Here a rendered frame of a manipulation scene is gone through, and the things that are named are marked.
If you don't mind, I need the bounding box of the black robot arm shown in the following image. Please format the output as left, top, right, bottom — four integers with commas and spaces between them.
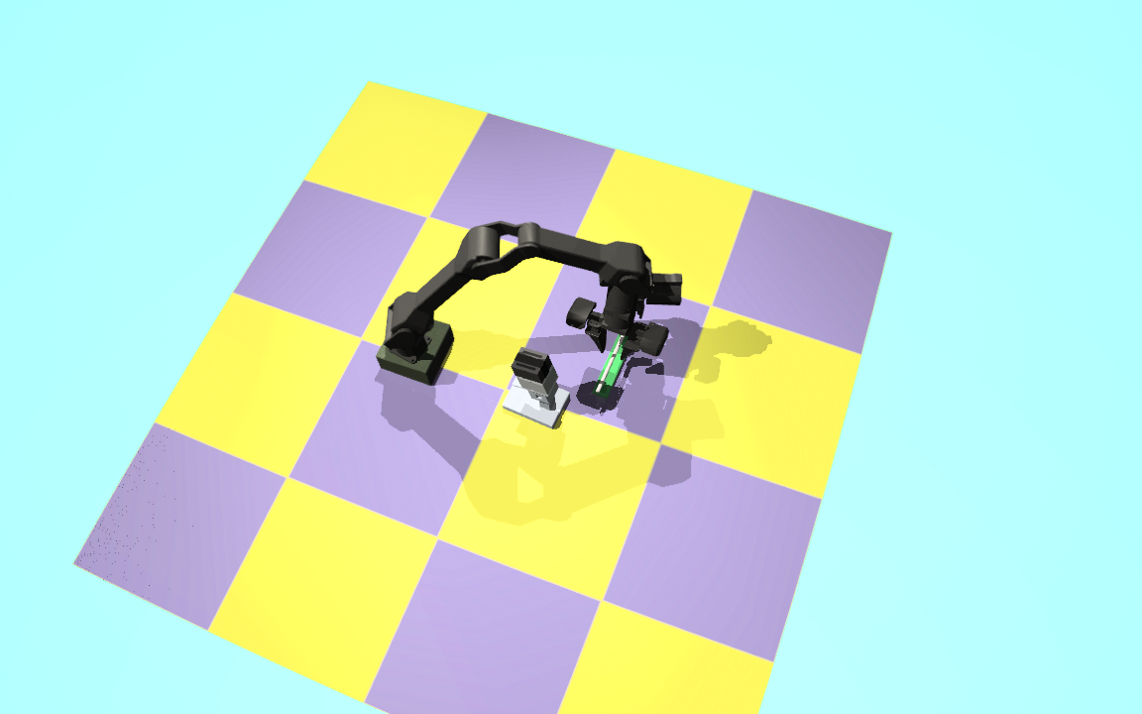
385, 220, 683, 364

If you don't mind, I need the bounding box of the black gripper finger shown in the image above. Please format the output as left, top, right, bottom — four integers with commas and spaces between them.
621, 338, 640, 361
585, 328, 608, 353

